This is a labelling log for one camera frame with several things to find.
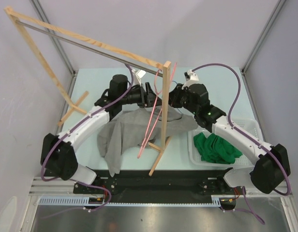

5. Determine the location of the white slotted cable duct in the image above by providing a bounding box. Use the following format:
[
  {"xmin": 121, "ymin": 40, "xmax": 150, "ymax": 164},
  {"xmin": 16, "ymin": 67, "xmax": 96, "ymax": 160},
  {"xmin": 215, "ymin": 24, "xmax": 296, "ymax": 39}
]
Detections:
[{"xmin": 39, "ymin": 195, "xmax": 239, "ymax": 207}]

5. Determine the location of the white perforated plastic basket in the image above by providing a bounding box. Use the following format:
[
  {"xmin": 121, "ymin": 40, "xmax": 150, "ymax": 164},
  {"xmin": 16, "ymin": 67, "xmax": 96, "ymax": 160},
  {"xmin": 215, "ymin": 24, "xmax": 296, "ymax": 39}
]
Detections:
[{"xmin": 187, "ymin": 118, "xmax": 263, "ymax": 169}]

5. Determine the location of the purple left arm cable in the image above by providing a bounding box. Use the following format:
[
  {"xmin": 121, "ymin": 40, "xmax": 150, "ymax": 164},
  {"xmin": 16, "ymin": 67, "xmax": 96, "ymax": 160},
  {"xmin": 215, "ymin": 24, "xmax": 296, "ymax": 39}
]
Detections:
[{"xmin": 40, "ymin": 64, "xmax": 135, "ymax": 182}]

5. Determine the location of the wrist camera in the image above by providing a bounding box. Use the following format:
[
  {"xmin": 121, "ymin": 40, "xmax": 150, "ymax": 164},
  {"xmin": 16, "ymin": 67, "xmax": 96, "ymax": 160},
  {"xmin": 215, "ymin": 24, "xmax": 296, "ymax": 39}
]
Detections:
[
  {"xmin": 132, "ymin": 69, "xmax": 146, "ymax": 85},
  {"xmin": 182, "ymin": 70, "xmax": 199, "ymax": 89}
]

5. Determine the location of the wooden clothes rack frame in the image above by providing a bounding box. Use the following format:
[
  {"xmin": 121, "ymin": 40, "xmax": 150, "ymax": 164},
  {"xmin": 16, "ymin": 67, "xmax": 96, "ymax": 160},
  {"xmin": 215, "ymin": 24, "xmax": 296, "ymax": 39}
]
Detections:
[{"xmin": 4, "ymin": 6, "xmax": 175, "ymax": 177}]

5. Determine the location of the grey adidas t shirt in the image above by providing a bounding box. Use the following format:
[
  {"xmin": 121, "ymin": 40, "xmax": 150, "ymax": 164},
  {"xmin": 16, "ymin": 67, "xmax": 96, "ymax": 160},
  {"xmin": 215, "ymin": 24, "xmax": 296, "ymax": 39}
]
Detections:
[{"xmin": 97, "ymin": 106, "xmax": 198, "ymax": 177}]

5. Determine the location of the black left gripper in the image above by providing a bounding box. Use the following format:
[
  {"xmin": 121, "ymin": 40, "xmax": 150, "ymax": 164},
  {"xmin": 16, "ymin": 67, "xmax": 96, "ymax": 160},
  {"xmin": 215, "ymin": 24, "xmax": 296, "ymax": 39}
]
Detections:
[{"xmin": 119, "ymin": 82, "xmax": 164, "ymax": 108}]

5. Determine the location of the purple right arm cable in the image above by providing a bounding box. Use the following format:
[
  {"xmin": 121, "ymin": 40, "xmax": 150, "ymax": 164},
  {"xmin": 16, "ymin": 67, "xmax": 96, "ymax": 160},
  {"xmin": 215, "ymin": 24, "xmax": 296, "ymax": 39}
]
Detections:
[{"xmin": 192, "ymin": 63, "xmax": 292, "ymax": 225}]

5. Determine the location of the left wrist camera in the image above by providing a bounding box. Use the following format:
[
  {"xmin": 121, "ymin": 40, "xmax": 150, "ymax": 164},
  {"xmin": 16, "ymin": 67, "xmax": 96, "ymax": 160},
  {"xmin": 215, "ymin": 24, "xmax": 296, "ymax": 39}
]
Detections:
[{"xmin": 132, "ymin": 69, "xmax": 146, "ymax": 85}]

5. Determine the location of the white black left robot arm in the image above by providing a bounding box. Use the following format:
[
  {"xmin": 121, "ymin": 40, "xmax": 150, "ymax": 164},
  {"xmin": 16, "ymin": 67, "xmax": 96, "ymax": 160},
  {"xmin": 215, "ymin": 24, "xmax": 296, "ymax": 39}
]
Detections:
[{"xmin": 41, "ymin": 74, "xmax": 162, "ymax": 193}]

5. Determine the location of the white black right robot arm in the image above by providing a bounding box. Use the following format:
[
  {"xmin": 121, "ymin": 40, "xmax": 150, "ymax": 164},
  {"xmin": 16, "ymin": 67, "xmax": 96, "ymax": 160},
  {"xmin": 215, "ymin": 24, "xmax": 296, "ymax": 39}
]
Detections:
[{"xmin": 168, "ymin": 84, "xmax": 291, "ymax": 196}]

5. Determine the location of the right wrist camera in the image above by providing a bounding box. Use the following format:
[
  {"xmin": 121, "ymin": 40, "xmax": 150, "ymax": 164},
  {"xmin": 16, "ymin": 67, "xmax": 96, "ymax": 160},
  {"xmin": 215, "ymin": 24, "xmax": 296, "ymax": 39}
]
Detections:
[{"xmin": 182, "ymin": 70, "xmax": 199, "ymax": 89}]

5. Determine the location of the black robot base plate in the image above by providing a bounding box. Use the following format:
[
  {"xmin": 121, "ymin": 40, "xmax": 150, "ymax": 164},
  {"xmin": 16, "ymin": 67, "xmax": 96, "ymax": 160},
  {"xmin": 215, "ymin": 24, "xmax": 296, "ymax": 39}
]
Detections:
[{"xmin": 73, "ymin": 170, "xmax": 247, "ymax": 209}]

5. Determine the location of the pink wire hanger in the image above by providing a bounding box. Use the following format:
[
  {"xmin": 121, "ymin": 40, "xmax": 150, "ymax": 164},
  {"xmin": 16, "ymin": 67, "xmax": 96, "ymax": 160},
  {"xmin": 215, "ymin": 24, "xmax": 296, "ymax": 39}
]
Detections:
[{"xmin": 137, "ymin": 62, "xmax": 178, "ymax": 159}]

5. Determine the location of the steel hanging rod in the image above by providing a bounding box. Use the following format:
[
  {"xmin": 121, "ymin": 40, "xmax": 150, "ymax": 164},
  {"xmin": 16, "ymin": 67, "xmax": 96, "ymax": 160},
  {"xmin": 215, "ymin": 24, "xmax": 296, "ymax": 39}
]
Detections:
[{"xmin": 16, "ymin": 20, "xmax": 156, "ymax": 74}]

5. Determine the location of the green t shirt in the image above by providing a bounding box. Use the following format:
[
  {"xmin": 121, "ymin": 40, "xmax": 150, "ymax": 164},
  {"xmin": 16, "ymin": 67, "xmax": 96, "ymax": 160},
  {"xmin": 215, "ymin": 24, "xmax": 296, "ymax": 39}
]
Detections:
[{"xmin": 193, "ymin": 132, "xmax": 243, "ymax": 164}]

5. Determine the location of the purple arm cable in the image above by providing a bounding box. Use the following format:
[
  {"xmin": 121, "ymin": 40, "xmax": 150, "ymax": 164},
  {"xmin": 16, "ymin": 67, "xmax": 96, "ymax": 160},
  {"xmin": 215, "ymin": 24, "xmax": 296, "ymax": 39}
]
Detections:
[
  {"xmin": 192, "ymin": 63, "xmax": 292, "ymax": 225},
  {"xmin": 40, "ymin": 64, "xmax": 135, "ymax": 182}
]

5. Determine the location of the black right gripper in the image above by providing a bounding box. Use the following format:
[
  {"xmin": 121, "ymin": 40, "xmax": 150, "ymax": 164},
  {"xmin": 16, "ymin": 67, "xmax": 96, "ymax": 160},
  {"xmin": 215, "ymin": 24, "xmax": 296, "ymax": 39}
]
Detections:
[{"xmin": 164, "ymin": 83, "xmax": 198, "ymax": 115}]

